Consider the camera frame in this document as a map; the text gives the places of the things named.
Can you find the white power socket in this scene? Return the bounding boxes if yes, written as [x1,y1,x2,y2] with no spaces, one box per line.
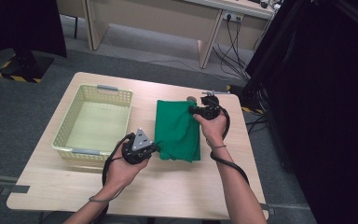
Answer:
[223,10,244,22]

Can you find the green dinosaur print t-shirt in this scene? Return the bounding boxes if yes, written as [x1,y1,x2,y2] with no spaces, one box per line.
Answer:
[154,99,202,163]

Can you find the yellow black hazard tape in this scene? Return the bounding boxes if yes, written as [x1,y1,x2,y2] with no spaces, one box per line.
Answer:
[241,105,265,116]

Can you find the person's dark pants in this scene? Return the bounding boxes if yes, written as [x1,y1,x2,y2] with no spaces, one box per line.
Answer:
[41,211,76,224]

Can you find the beige wooden desk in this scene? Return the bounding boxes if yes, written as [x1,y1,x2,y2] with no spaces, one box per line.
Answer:
[56,0,276,70]

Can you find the pale green perforated plastic basket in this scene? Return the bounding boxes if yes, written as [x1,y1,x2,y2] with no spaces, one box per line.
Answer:
[51,83,134,165]

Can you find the grey floor tape patch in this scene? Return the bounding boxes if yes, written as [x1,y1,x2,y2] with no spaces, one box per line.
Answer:
[0,184,32,197]

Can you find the black power cable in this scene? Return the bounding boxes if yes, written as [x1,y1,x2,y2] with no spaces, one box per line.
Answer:
[220,16,252,81]
[213,14,250,80]

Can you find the left hand-held gripper cable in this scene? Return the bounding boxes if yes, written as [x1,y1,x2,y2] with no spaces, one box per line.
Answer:
[88,132,137,224]

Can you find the hand-held gripper cable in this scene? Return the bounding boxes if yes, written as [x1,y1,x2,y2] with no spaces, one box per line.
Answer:
[209,105,251,185]
[88,132,137,224]

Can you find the black floor cable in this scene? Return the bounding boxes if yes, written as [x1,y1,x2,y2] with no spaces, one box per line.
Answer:
[245,114,269,135]

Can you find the black stand base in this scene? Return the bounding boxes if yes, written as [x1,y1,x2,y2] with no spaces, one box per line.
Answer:
[0,49,56,84]

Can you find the person's right hand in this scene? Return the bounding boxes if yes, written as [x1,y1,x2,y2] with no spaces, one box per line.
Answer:
[193,111,228,148]

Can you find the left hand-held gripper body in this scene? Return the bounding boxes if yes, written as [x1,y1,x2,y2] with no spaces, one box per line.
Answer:
[120,127,158,166]

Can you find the grey tape on table edge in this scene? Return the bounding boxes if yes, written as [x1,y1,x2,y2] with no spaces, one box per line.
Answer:
[259,203,275,217]

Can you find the right hand-held gripper cable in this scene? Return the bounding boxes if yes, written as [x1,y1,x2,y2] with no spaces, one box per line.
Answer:
[209,105,251,185]

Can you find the person's left hand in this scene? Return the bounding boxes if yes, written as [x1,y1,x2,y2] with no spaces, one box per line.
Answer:
[101,141,150,195]

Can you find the black curtain beside stand base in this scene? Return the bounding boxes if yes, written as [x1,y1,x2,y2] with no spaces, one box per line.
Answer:
[0,0,68,87]

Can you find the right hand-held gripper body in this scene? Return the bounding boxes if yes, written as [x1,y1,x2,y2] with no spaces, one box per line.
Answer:
[195,90,231,121]

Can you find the large black curtain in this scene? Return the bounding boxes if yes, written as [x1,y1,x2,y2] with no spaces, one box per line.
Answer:
[245,0,358,224]

